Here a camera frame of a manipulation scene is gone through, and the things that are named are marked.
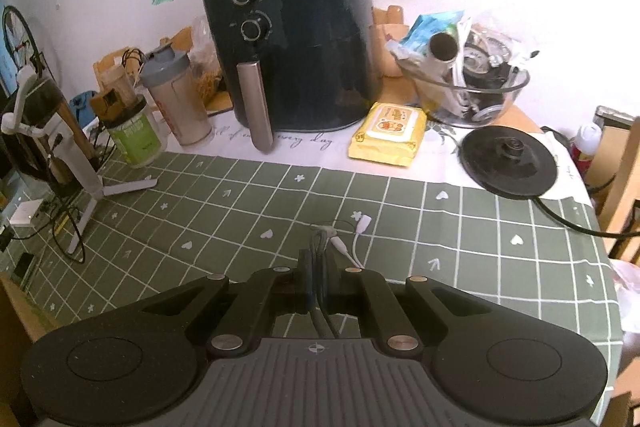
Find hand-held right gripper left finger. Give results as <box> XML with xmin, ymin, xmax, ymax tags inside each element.
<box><xmin>135</xmin><ymin>249</ymin><xmax>317</xmax><ymax>354</ymax></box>

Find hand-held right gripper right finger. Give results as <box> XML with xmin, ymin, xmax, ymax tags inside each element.
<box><xmin>320</xmin><ymin>252</ymin><xmax>501</xmax><ymax>355</ymax></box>

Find white usb cable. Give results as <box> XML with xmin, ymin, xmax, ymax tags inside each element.
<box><xmin>309</xmin><ymin>212</ymin><xmax>373</xmax><ymax>339</ymax></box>

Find green grid tablecloth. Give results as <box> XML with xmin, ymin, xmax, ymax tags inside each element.
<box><xmin>0</xmin><ymin>107</ymin><xmax>623</xmax><ymax>427</ymax></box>

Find yellow wet wipes pack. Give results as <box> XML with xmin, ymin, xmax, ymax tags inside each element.
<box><xmin>348</xmin><ymin>103</ymin><xmax>427</xmax><ymax>168</ymax></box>

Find shaker bottle with grey lid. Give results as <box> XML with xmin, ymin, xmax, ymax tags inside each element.
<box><xmin>139</xmin><ymin>42</ymin><xmax>213</xmax><ymax>146</ymax></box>

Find black kettle base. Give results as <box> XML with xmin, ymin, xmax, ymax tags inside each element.
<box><xmin>459</xmin><ymin>124</ymin><xmax>558</xmax><ymax>198</ymax></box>

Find green label jar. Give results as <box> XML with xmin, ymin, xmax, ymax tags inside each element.
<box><xmin>102</xmin><ymin>99</ymin><xmax>168</xmax><ymax>168</ymax></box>

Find dark blue air fryer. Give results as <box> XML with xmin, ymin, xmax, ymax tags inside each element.
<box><xmin>200</xmin><ymin>0</ymin><xmax>383</xmax><ymax>152</ymax></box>

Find crumpled clear snack bag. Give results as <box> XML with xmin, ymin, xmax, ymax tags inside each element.
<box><xmin>192</xmin><ymin>14</ymin><xmax>223</xmax><ymax>102</ymax></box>

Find white phone gimbal tripod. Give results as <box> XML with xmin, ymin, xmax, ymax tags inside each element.
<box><xmin>0</xmin><ymin>67</ymin><xmax>158</xmax><ymax>255</ymax></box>

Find glass bowl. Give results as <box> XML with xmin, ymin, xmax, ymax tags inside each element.
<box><xmin>395</xmin><ymin>12</ymin><xmax>531</xmax><ymax>129</ymax></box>

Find small brown box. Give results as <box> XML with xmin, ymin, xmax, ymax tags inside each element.
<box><xmin>90</xmin><ymin>89</ymin><xmax>133</xmax><ymax>122</ymax></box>

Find grey cardboard tube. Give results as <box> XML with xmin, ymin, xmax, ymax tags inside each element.
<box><xmin>427</xmin><ymin>32</ymin><xmax>461</xmax><ymax>78</ymax></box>

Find blue green packet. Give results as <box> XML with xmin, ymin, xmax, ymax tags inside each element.
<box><xmin>402</xmin><ymin>11</ymin><xmax>466</xmax><ymax>52</ymax></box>

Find blue carton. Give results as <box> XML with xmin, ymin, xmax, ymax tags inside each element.
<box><xmin>70</xmin><ymin>94</ymin><xmax>101</xmax><ymax>128</ymax></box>

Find white power bank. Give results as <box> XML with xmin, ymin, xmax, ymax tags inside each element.
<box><xmin>7</xmin><ymin>201</ymin><xmax>43</xmax><ymax>228</ymax></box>

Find white red spray bottle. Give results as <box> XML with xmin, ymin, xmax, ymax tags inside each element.
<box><xmin>570</xmin><ymin>124</ymin><xmax>603</xmax><ymax>168</ymax></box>

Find clear plastic bag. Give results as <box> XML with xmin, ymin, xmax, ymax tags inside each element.
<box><xmin>607</xmin><ymin>257</ymin><xmax>640</xmax><ymax>308</ymax></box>

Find black gimbal cable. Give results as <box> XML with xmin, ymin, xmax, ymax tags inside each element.
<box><xmin>47</xmin><ymin>187</ymin><xmax>101</xmax><ymax>265</ymax></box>

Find black kettle base cable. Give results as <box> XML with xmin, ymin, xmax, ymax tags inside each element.
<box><xmin>532</xmin><ymin>194</ymin><xmax>640</xmax><ymax>239</ymax></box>

